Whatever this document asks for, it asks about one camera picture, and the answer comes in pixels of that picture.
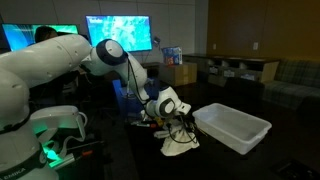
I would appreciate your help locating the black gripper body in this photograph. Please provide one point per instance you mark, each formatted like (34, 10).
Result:
(183, 123)

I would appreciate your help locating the yellow toy bottle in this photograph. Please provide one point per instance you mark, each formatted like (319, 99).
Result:
(160, 121)

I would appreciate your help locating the white terry cloth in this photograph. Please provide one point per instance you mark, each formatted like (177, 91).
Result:
(178, 146)

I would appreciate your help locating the dark green marker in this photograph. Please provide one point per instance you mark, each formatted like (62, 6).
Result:
(143, 125)

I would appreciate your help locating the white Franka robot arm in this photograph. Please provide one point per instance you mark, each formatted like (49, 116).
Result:
(50, 60)

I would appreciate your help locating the cardboard box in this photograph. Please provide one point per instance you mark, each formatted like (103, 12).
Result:
(180, 75)

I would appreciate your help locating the clear plastic bin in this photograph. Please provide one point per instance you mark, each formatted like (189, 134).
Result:
(233, 128)

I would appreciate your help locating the blue white carton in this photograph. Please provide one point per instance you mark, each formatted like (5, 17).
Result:
(172, 56)

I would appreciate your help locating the blue container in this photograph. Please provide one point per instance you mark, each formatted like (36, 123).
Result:
(118, 96)

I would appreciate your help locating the dark wood console shelf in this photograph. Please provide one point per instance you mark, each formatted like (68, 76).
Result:
(233, 66)

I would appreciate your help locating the orange tipped tool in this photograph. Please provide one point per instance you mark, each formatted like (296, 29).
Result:
(87, 153)

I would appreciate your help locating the large blue screen monitor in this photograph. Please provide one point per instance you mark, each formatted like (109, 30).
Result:
(123, 33)

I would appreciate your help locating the green plaid sofa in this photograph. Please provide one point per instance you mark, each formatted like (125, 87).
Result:
(293, 83)

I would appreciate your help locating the person in dark clothes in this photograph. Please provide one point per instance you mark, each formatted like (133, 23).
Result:
(45, 33)

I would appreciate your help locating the green screen computer monitor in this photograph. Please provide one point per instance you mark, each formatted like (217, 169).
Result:
(20, 35)

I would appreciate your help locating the white wall outlet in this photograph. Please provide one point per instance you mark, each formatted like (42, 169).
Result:
(255, 46)
(214, 47)

